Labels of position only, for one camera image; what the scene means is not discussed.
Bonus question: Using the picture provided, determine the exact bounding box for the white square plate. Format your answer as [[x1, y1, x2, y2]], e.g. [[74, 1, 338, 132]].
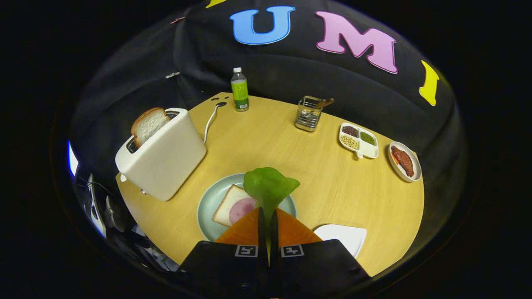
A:
[[313, 224, 367, 259]]

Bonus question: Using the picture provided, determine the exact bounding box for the white toaster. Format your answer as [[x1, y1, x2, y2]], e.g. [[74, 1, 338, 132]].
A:
[[115, 108, 207, 202]]

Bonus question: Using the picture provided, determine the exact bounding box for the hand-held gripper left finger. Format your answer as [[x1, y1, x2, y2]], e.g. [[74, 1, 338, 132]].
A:
[[179, 207, 270, 298]]

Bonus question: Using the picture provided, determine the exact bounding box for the black backdrop cloth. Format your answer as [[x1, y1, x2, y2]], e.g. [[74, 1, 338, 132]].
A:
[[69, 0, 466, 200]]

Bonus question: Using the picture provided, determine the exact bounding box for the toasted bread slice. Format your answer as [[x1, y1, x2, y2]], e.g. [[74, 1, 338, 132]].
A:
[[131, 107, 172, 149]]

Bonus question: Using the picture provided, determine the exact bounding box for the lit monitor screen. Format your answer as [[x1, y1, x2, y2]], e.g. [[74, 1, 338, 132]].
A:
[[66, 140, 79, 177]]

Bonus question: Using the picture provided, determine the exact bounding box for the white toaster cable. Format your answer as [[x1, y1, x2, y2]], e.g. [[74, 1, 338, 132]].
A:
[[203, 102, 227, 145]]

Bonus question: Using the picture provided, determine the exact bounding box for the green lettuce leaf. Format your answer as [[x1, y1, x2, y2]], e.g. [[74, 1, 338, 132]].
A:
[[243, 167, 300, 233]]

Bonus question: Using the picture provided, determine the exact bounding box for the wooden handled utensil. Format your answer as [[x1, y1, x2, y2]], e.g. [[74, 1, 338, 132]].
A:
[[301, 98, 335, 119]]

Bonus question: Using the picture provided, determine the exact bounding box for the green label plastic bottle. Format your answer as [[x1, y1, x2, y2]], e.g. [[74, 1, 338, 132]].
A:
[[231, 67, 250, 112]]

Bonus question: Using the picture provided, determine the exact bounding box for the pink ham slice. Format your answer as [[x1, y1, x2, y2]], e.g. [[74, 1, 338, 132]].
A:
[[229, 197, 258, 225]]

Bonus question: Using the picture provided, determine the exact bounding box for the small round white plate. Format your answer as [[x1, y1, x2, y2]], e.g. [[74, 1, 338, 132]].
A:
[[388, 141, 422, 183]]

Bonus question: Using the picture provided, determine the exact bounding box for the white bread slice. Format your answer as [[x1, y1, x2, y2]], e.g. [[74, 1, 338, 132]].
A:
[[212, 184, 260, 228]]

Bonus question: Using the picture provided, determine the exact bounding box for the white divided dish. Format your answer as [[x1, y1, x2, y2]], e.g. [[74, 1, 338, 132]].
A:
[[338, 123, 379, 160]]

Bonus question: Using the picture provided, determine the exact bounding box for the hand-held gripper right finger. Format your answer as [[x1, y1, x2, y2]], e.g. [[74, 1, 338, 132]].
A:
[[270, 207, 370, 298]]

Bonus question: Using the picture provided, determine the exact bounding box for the brown meat slice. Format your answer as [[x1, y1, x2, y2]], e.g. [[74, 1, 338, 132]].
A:
[[391, 145, 415, 178]]

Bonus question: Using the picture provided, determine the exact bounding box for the pale green round plate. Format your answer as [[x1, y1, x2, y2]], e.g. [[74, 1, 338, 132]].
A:
[[197, 173, 298, 242]]

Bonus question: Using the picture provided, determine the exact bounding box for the metal wire utensil holder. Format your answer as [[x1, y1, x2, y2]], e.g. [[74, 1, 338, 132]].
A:
[[294, 96, 323, 132]]

